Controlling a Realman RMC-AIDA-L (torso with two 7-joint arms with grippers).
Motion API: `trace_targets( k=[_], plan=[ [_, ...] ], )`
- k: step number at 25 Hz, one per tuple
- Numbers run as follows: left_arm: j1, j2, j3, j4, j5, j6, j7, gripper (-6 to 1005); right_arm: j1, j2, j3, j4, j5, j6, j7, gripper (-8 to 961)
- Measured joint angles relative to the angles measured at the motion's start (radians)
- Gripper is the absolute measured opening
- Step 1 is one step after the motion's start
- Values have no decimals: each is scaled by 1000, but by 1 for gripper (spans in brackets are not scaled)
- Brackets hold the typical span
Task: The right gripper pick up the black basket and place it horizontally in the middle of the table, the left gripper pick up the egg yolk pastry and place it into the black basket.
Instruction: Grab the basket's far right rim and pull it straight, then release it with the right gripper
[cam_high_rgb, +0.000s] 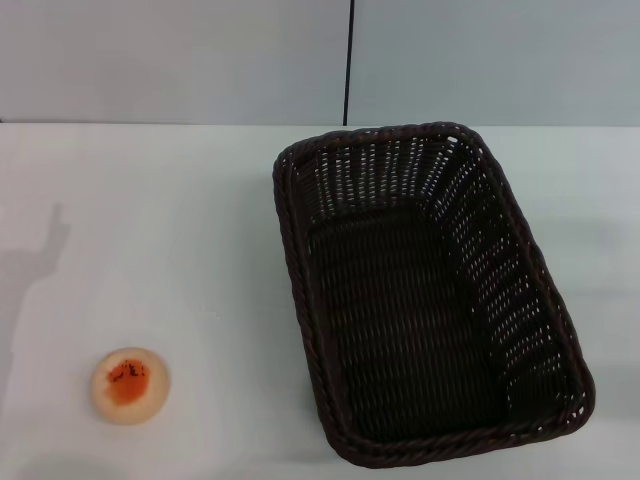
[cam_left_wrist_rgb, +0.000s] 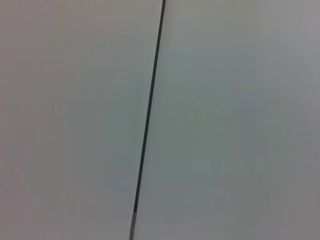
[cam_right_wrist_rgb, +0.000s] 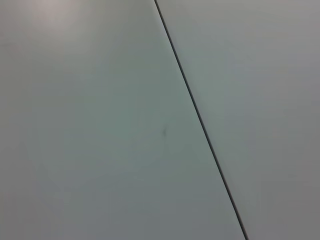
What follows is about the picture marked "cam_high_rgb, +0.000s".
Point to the black vertical wall strip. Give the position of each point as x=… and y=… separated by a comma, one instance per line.
x=349, y=60

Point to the cream bun with orange centre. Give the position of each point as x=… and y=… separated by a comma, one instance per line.
x=131, y=386

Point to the black woven plastic basket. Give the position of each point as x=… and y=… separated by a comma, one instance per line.
x=400, y=320

